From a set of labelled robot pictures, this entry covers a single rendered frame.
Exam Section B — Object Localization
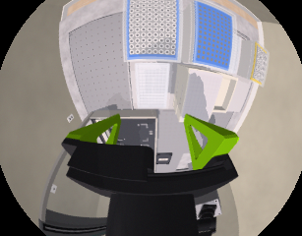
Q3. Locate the dark grey flat pad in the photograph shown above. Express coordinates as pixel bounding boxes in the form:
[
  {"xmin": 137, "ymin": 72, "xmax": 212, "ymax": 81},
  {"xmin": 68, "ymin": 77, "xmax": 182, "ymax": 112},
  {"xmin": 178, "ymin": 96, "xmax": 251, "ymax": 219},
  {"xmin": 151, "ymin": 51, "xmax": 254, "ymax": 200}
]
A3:
[{"xmin": 155, "ymin": 153, "xmax": 173, "ymax": 164}]

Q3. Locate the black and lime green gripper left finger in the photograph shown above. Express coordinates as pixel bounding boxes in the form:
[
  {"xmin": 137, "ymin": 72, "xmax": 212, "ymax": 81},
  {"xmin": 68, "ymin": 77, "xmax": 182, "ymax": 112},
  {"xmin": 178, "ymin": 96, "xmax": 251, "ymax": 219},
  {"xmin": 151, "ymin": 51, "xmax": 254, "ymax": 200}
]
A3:
[{"xmin": 66, "ymin": 114, "xmax": 121, "ymax": 145}]

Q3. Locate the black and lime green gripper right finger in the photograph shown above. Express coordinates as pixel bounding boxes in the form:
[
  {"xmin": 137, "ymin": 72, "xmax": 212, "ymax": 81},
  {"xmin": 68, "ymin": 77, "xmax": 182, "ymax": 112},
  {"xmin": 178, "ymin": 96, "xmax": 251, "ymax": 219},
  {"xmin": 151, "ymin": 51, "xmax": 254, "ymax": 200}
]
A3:
[{"xmin": 184, "ymin": 114, "xmax": 239, "ymax": 170}]

